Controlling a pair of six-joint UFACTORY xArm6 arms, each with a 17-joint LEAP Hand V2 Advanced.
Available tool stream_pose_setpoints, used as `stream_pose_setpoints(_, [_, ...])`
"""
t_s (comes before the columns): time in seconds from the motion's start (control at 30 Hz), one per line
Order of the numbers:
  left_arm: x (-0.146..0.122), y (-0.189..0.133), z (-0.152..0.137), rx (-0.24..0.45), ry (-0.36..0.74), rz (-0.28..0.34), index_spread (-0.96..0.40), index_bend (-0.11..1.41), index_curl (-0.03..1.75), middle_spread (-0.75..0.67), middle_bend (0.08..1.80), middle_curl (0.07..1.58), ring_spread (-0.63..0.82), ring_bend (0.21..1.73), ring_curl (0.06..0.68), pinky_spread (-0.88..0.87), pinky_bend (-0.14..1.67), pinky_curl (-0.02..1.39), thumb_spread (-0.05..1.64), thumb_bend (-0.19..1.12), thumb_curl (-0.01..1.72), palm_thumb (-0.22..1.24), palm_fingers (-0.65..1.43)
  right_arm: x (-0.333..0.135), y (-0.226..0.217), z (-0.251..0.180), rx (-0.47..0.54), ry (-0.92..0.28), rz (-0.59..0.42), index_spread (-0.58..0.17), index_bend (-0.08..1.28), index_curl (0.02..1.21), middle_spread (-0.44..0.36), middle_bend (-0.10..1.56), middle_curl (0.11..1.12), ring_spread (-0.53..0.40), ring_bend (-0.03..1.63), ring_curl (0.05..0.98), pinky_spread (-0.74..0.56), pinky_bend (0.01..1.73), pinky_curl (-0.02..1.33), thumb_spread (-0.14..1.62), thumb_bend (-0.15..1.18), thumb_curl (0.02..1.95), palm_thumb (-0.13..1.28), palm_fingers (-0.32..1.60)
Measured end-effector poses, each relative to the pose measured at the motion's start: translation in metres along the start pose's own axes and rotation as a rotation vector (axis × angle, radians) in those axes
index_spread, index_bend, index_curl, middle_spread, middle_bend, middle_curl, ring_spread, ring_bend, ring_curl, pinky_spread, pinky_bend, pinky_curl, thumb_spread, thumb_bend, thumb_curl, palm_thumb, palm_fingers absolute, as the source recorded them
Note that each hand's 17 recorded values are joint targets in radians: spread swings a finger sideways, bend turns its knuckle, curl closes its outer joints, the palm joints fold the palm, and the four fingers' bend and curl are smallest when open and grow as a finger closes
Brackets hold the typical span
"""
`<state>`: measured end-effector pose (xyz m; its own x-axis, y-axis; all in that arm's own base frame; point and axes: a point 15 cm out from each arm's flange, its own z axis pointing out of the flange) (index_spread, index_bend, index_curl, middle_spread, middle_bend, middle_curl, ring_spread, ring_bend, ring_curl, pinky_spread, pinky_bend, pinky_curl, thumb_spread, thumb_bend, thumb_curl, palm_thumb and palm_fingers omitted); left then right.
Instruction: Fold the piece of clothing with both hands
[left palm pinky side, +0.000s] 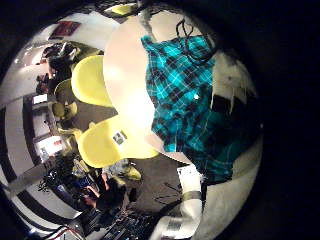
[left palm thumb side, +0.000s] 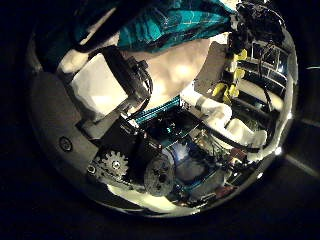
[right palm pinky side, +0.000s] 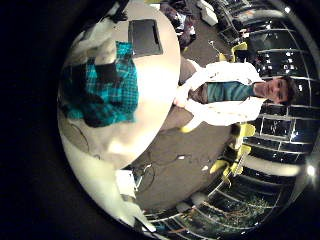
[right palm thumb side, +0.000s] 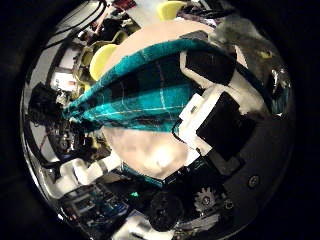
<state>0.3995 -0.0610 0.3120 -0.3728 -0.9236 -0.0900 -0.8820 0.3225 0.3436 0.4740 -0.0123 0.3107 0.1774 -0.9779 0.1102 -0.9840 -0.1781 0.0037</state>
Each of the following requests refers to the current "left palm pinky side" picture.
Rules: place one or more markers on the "teal plaid shirt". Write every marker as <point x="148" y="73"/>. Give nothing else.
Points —
<point x="180" y="83"/>

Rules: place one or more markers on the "person in dark clothes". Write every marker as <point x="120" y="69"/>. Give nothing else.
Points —
<point x="60" y="63"/>

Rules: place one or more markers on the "red poster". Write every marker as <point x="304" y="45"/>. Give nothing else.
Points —
<point x="65" y="28"/>

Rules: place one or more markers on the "yellow chair with label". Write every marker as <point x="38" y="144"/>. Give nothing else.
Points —
<point x="100" y="146"/>

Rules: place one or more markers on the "white sign board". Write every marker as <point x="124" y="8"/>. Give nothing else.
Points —
<point x="50" y="146"/>

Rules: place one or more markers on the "seated person in black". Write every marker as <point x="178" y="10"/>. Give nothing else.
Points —
<point x="111" y="196"/>

